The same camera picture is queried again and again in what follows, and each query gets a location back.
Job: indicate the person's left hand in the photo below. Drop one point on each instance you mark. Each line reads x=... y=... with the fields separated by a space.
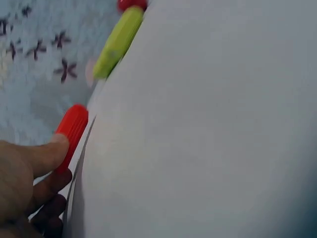
x=15 y=183

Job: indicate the red capped marker pen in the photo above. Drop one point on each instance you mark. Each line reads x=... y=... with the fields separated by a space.
x=73 y=129

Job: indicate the green capped marker pen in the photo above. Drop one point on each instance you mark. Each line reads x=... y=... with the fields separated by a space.
x=119 y=39

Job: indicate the white paper sheet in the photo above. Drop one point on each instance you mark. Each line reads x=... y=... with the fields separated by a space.
x=198 y=124

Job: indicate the red round object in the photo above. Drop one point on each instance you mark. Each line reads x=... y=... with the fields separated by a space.
x=131 y=3

